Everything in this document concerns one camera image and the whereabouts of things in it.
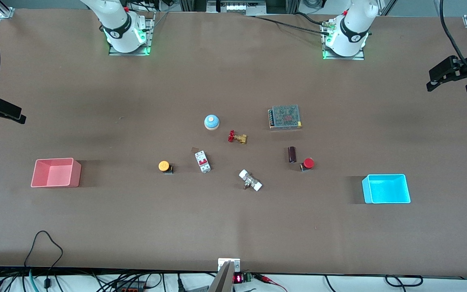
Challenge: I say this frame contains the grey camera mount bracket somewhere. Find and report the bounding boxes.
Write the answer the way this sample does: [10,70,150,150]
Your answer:
[208,258,241,292]

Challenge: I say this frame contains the white red circuit breaker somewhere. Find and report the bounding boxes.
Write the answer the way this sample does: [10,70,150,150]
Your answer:
[195,150,212,174]

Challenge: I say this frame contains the metal mesh power supply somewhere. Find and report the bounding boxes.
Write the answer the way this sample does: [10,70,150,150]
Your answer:
[268,105,302,130]

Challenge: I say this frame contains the cyan plastic box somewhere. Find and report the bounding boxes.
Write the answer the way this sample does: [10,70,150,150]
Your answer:
[362,174,411,204]

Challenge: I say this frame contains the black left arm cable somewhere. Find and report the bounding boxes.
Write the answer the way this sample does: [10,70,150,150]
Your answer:
[439,0,467,72]

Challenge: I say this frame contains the brass valve red handle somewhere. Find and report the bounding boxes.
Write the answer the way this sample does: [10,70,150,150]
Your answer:
[228,130,248,145]

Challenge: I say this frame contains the green cable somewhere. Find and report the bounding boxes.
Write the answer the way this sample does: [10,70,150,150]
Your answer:
[28,269,40,292]

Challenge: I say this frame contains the black cable across table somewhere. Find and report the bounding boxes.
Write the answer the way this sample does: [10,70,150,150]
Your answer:
[245,12,332,34]

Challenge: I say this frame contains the black coiled cable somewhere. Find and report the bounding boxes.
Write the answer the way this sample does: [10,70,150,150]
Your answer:
[385,275,424,288]

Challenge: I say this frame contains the blue dome button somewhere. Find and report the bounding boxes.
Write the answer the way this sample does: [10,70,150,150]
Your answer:
[204,114,221,131]

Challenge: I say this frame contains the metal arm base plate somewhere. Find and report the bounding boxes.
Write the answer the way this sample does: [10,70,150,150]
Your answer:
[108,11,154,56]
[322,19,366,61]

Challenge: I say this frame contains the metal fitting white ends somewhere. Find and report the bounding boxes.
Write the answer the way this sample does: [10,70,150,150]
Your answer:
[239,169,263,192]

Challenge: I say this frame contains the red clip lead wire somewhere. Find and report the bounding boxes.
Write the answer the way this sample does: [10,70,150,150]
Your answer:
[253,273,287,292]

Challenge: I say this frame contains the pink plastic box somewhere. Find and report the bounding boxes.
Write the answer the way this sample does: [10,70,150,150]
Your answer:
[31,158,82,188]

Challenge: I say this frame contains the black looped table cable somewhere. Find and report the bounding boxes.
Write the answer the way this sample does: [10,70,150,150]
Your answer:
[24,230,64,289]

